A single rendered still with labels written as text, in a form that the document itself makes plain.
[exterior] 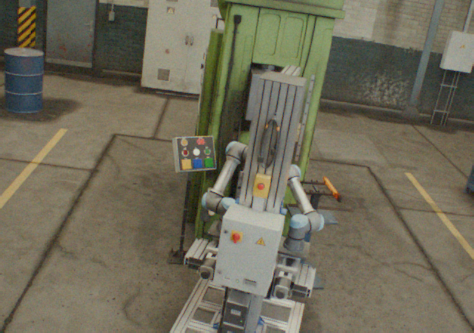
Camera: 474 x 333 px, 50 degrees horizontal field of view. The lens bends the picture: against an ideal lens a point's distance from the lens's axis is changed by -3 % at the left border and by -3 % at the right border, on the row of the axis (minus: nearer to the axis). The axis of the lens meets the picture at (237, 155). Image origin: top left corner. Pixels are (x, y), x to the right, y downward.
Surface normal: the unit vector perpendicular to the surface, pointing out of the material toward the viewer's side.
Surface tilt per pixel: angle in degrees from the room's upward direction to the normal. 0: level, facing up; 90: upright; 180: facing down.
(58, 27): 90
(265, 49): 90
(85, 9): 90
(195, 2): 90
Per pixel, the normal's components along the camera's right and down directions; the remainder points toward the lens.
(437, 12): 0.03, 0.37
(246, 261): -0.23, 0.33
